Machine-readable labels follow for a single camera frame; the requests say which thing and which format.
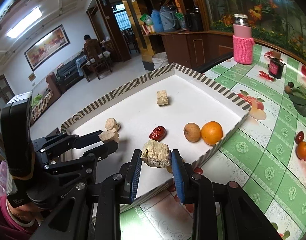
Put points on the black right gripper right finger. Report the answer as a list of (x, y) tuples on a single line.
[(185, 179)]

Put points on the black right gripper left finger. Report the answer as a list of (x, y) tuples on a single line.
[(130, 176)]

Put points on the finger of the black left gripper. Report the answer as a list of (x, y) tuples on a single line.
[(101, 152), (86, 140)]

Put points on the red jujube date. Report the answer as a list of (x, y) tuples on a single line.
[(299, 137), (158, 133)]

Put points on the brown longan fruit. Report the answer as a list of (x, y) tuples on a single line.
[(192, 132)]

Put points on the orange mandarin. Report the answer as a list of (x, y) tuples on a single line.
[(301, 150), (212, 133)]

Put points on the round beige cake piece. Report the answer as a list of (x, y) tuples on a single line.
[(162, 98)]

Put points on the person's left hand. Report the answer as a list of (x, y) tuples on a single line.
[(26, 213)]

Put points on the dark sofa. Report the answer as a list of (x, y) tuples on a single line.
[(67, 76)]

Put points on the wooden chair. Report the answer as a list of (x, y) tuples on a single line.
[(100, 64)]

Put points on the white striped-rim tray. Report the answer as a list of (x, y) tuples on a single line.
[(173, 107)]

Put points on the green checkered fruit tablecloth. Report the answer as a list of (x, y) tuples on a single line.
[(261, 155)]

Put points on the seated person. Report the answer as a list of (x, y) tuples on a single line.
[(92, 47)]

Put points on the framed landscape painting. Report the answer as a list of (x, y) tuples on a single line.
[(47, 46)]

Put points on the white plastic bucket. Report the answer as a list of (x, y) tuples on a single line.
[(160, 60)]

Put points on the ceiling fluorescent light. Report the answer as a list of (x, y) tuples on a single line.
[(26, 22)]

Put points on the blue thermos jug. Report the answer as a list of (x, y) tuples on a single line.
[(157, 22)]

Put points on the dark wooden cabinet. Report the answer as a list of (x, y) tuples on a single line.
[(192, 49)]

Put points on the brown kiwi fruit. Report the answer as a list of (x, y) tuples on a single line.
[(288, 90)]

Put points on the green leafy vegetable pile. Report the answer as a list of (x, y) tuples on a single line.
[(298, 97)]

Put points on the dark red-label jar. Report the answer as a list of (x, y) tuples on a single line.
[(276, 66)]

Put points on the grey-blue thermos jug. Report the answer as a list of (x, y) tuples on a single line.
[(168, 19)]

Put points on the pink sleeved bottle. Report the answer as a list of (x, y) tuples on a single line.
[(242, 40)]

